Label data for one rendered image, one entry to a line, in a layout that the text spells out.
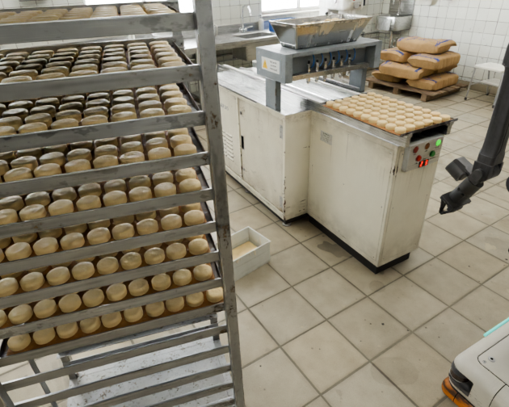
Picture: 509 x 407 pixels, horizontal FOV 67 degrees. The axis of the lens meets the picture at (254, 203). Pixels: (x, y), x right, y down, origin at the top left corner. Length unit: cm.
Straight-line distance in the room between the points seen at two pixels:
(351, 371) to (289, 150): 130
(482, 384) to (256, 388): 89
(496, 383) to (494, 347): 16
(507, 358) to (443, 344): 41
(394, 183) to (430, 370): 88
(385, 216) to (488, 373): 85
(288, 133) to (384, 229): 80
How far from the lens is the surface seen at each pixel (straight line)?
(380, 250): 228
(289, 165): 247
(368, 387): 192
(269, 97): 245
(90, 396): 183
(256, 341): 202
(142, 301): 104
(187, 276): 106
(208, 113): 77
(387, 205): 211
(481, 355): 181
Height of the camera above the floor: 157
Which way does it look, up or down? 31 degrees down
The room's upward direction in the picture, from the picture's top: 2 degrees counter-clockwise
